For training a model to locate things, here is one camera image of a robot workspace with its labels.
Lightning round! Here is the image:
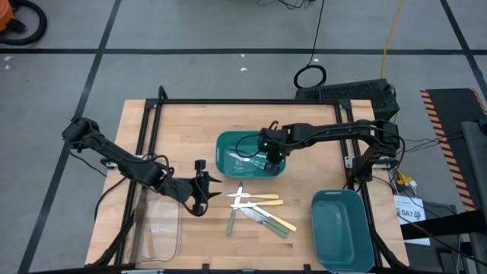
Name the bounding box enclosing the yellow plug cluster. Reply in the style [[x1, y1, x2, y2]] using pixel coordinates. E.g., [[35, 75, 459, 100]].
[[395, 170, 419, 191]]

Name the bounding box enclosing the black metal table frame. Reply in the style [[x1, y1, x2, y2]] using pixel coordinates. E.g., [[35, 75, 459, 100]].
[[89, 85, 410, 274]]

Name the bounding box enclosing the black cable bundle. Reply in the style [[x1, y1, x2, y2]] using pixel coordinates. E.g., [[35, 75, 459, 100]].
[[256, 0, 317, 11]]

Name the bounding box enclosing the black hazard striped mat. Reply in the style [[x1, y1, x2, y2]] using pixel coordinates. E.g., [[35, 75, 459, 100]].
[[419, 88, 487, 212]]

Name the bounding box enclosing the white paper label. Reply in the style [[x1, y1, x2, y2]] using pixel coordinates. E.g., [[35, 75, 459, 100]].
[[393, 194, 431, 247]]

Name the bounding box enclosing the black computer case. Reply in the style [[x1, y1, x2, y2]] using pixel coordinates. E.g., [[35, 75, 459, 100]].
[[295, 78, 400, 123]]

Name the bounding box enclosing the black crossbar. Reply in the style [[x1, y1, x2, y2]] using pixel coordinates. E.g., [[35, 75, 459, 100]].
[[399, 219, 487, 241]]

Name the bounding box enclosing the yellow cable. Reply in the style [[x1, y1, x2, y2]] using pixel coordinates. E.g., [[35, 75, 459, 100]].
[[380, 0, 405, 79]]

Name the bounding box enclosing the black vacuum hose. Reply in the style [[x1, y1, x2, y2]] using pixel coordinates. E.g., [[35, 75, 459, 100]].
[[0, 0, 48, 46]]

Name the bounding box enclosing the clear plastic container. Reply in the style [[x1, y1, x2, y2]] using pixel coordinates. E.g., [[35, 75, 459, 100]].
[[129, 186, 183, 264]]

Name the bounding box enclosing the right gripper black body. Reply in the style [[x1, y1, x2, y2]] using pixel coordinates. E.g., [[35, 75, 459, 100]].
[[259, 127, 292, 163]]

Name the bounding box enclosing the dark teal plastic bin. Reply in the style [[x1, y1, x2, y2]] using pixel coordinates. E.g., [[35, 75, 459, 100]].
[[310, 189, 376, 273]]

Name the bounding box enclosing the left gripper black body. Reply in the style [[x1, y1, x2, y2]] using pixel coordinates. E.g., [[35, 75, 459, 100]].
[[167, 159, 209, 217]]

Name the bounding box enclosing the black coiled cable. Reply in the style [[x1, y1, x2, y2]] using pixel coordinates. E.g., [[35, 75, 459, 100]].
[[292, 0, 328, 89]]

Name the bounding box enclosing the orange vacuum cleaner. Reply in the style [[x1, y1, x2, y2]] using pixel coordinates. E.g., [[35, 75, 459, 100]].
[[0, 0, 15, 33]]

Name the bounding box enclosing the bright teal plastic bin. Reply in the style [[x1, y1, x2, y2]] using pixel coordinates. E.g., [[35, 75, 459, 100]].
[[215, 131, 287, 180]]

